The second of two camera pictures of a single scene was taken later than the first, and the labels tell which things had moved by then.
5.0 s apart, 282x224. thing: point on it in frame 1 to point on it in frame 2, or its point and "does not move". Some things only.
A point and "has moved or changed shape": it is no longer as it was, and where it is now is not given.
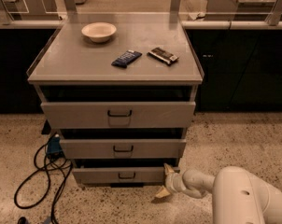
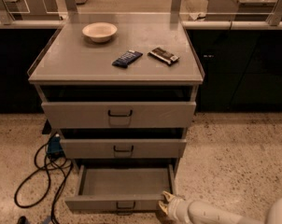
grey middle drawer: [123, 148] does not move
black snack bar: [162, 55] does not move
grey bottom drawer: [119, 175] has moved or changed shape
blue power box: [53, 147] does not move
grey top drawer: [119, 115] does not move
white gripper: [170, 181] to [177, 206]
